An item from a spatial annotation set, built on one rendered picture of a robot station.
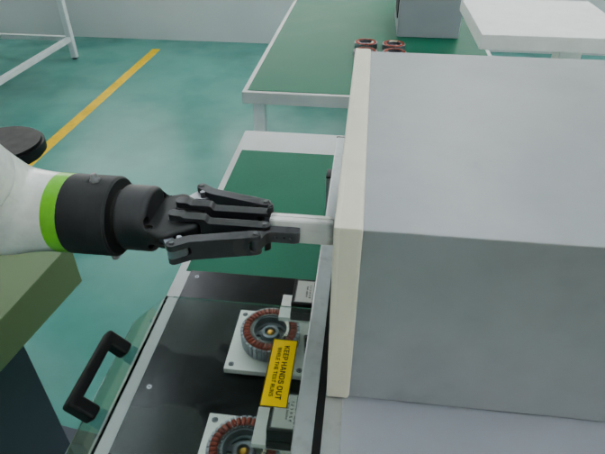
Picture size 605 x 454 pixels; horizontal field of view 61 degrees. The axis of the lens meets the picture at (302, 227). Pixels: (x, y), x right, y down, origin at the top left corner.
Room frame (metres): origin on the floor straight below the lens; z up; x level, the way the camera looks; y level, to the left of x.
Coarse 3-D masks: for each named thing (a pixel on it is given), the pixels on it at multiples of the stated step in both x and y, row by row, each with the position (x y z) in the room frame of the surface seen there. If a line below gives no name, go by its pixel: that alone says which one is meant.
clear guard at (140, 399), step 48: (144, 336) 0.44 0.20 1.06; (192, 336) 0.43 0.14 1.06; (240, 336) 0.43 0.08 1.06; (288, 336) 0.43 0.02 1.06; (144, 384) 0.36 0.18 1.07; (192, 384) 0.36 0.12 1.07; (240, 384) 0.36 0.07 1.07; (96, 432) 0.31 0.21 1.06; (144, 432) 0.30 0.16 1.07; (192, 432) 0.30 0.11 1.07; (240, 432) 0.30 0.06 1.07; (288, 432) 0.30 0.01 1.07
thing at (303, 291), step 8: (296, 280) 0.69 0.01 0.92; (304, 280) 0.69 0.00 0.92; (312, 280) 0.69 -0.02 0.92; (296, 288) 0.67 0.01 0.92; (304, 288) 0.67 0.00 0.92; (312, 288) 0.67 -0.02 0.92; (288, 296) 0.69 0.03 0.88; (296, 296) 0.65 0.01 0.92; (304, 296) 0.65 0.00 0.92; (312, 296) 0.65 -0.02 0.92; (288, 304) 0.67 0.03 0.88; (296, 304) 0.64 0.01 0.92; (304, 304) 0.63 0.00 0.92
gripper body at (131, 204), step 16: (128, 192) 0.48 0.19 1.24; (144, 192) 0.48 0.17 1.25; (160, 192) 0.50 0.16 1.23; (128, 208) 0.46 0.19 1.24; (144, 208) 0.46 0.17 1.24; (160, 208) 0.48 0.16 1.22; (176, 208) 0.48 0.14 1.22; (128, 224) 0.45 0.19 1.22; (144, 224) 0.45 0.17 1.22; (160, 224) 0.45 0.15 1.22; (176, 224) 0.45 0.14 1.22; (192, 224) 0.45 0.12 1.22; (128, 240) 0.45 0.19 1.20; (144, 240) 0.44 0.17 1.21
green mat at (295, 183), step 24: (240, 168) 1.40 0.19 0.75; (264, 168) 1.40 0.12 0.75; (288, 168) 1.40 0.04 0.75; (312, 168) 1.40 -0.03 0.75; (240, 192) 1.26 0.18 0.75; (264, 192) 1.26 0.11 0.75; (288, 192) 1.26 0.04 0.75; (312, 192) 1.26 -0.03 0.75; (192, 264) 0.94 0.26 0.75; (216, 264) 0.94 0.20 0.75; (240, 264) 0.94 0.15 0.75; (264, 264) 0.94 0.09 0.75; (288, 264) 0.94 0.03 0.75; (312, 264) 0.94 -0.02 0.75
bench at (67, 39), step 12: (60, 0) 4.74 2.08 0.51; (60, 12) 4.74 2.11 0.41; (0, 36) 4.83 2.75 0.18; (12, 36) 4.81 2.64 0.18; (24, 36) 4.80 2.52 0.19; (36, 36) 4.78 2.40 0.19; (48, 36) 4.77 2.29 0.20; (60, 36) 4.76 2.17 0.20; (72, 36) 4.77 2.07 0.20; (48, 48) 4.41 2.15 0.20; (72, 48) 4.74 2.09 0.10; (36, 60) 4.16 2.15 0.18; (12, 72) 3.83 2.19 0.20; (0, 84) 3.67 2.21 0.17
